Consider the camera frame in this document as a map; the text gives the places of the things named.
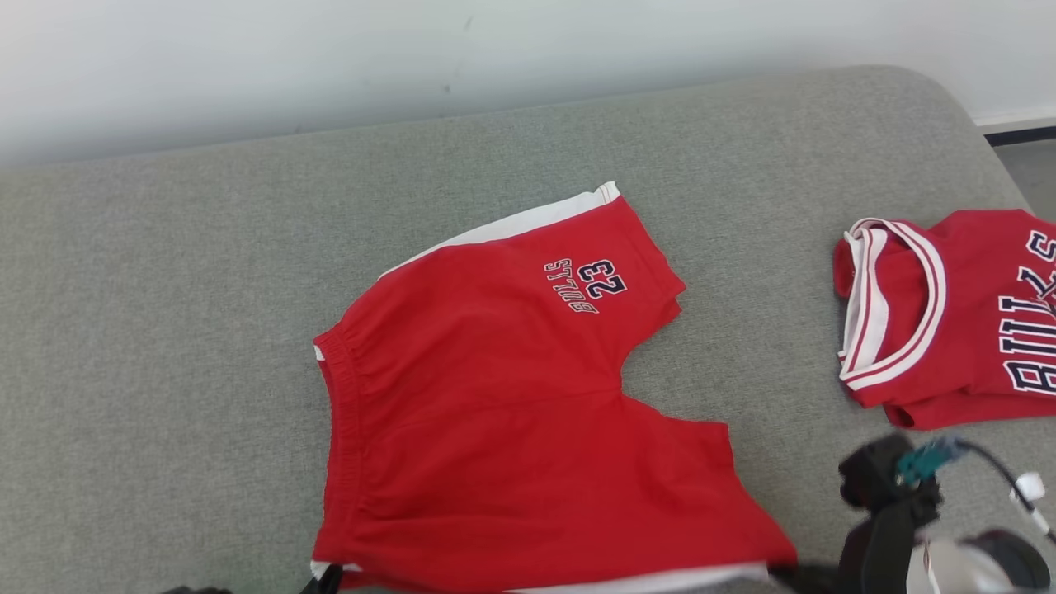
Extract grey fabric sofa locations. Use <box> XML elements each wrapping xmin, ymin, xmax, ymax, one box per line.
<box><xmin>0</xmin><ymin>64</ymin><xmax>1056</xmax><ymax>594</ymax></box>

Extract red Bulls basketball jersey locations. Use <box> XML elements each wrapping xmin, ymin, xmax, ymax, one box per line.
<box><xmin>832</xmin><ymin>208</ymin><xmax>1056</xmax><ymax>431</ymax></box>

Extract small white cable plug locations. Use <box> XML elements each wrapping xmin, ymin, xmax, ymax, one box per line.
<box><xmin>1010</xmin><ymin>470</ymin><xmax>1054</xmax><ymax>535</ymax></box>

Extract red Bulls 23 shorts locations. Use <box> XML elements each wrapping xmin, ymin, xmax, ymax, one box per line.
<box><xmin>309</xmin><ymin>181</ymin><xmax>799</xmax><ymax>594</ymax></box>

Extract dark wall baseboard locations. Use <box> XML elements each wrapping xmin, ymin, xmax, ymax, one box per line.
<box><xmin>984</xmin><ymin>124</ymin><xmax>1056</xmax><ymax>148</ymax></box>

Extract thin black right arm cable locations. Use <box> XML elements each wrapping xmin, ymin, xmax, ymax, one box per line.
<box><xmin>953</xmin><ymin>437</ymin><xmax>1056</xmax><ymax>545</ymax></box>

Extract teal right gripper cable plug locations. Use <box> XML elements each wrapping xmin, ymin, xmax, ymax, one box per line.
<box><xmin>895</xmin><ymin>436</ymin><xmax>964</xmax><ymax>486</ymax></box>

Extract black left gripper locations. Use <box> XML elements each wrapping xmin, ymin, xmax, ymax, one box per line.
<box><xmin>161</xmin><ymin>563</ymin><xmax>344</xmax><ymax>594</ymax></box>

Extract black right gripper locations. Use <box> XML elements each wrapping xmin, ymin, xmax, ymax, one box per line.
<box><xmin>766</xmin><ymin>431</ymin><xmax>944</xmax><ymax>594</ymax></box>

